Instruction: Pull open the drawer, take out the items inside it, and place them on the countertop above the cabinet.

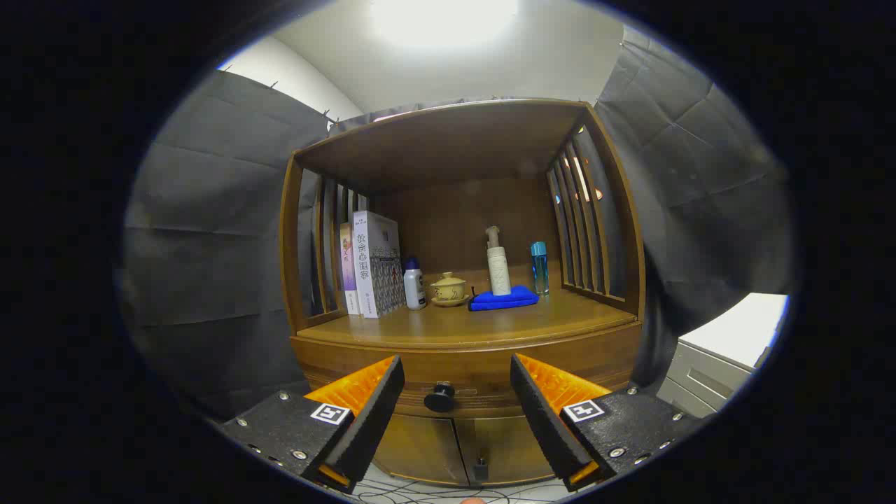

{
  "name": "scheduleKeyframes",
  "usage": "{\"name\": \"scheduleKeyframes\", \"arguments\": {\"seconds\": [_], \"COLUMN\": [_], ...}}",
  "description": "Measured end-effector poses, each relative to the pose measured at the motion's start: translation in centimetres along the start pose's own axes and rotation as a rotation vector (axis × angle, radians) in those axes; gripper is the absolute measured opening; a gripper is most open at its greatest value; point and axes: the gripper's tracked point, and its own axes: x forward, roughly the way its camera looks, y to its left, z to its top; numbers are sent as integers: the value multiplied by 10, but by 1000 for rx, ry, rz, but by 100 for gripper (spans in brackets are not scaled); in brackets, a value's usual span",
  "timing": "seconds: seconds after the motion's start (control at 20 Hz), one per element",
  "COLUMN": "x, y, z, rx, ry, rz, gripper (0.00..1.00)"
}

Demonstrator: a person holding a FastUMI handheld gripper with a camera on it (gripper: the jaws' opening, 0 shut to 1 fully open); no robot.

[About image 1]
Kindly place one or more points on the yellow lidded teacup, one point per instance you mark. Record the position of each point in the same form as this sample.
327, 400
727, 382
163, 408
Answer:
448, 288

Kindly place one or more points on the wooden countertop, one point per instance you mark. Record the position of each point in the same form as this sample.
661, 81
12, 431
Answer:
490, 322

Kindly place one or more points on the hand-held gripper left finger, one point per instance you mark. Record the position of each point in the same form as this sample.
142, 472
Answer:
374, 413

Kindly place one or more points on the black door latch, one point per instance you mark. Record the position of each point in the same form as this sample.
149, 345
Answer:
480, 470

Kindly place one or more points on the blue glass bottle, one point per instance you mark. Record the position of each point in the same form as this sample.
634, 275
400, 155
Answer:
539, 269

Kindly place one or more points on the white bottle blue cap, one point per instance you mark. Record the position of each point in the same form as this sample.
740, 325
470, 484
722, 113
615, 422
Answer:
414, 287

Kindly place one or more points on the thin purple book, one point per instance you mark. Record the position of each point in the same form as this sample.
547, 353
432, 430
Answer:
348, 266

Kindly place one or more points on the brown wooden drawer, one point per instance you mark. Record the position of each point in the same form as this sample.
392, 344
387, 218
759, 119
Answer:
476, 367

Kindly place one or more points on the black drawer knob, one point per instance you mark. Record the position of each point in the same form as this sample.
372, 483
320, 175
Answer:
439, 397

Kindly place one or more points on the white pump bottle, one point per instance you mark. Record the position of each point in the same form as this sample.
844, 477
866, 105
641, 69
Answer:
498, 273

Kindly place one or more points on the thick white patterned book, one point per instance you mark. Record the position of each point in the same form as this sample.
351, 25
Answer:
374, 266

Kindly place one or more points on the black backdrop cloth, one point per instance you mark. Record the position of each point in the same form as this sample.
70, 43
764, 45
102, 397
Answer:
210, 210

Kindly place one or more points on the white grey drawer unit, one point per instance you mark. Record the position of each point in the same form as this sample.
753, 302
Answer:
714, 364

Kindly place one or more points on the blue folded cloth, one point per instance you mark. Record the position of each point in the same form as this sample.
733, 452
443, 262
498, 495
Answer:
500, 301

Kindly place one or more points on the wooden cabinet door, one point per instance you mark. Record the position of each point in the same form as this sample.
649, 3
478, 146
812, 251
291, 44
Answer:
420, 448
511, 448

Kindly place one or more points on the brown wooden cabinet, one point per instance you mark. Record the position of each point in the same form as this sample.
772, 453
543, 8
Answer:
448, 140

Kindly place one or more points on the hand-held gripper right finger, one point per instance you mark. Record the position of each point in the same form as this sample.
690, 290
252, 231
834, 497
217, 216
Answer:
542, 413

